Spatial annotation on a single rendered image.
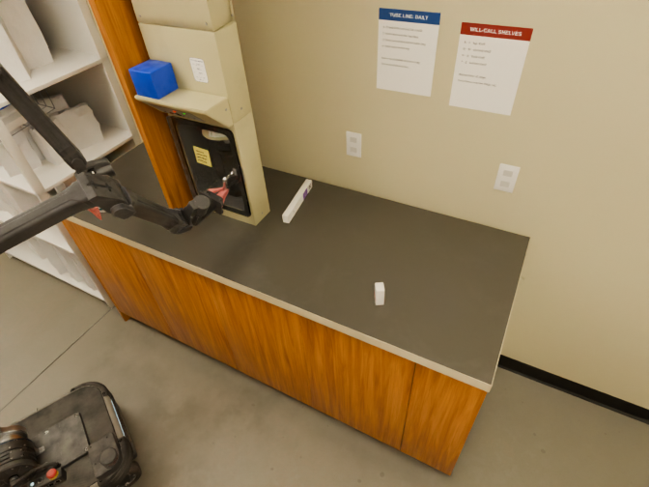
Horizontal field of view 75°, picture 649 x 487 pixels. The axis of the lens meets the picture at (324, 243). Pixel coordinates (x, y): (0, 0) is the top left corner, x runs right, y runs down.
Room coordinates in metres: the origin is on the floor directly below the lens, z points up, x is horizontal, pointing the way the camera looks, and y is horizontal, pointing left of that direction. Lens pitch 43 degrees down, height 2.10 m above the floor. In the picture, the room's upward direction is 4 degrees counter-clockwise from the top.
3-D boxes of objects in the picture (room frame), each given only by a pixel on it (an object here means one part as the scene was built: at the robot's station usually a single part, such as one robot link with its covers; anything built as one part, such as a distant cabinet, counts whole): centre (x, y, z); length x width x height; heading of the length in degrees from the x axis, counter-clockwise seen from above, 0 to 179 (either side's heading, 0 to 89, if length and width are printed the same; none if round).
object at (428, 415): (1.42, 0.24, 0.45); 2.05 x 0.67 x 0.90; 59
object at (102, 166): (1.35, 0.82, 1.30); 0.11 x 0.09 x 0.12; 123
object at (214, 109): (1.40, 0.45, 1.46); 0.32 x 0.11 x 0.10; 59
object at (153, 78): (1.45, 0.54, 1.56); 0.10 x 0.10 x 0.09; 59
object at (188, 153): (1.44, 0.43, 1.19); 0.30 x 0.01 x 0.40; 59
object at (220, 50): (1.56, 0.36, 1.33); 0.32 x 0.25 x 0.77; 59
